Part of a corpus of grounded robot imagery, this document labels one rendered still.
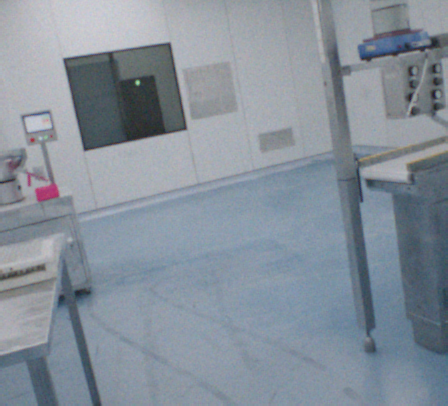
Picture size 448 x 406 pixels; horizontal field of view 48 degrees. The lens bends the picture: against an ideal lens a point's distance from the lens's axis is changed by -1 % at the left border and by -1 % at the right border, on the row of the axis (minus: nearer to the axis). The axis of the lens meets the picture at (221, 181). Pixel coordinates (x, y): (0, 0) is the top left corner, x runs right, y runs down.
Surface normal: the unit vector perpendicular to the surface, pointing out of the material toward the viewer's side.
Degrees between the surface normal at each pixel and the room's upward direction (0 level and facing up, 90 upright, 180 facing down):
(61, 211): 90
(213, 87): 90
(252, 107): 90
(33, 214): 90
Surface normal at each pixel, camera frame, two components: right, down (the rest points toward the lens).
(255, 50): 0.36, 0.11
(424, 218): -0.88, 0.24
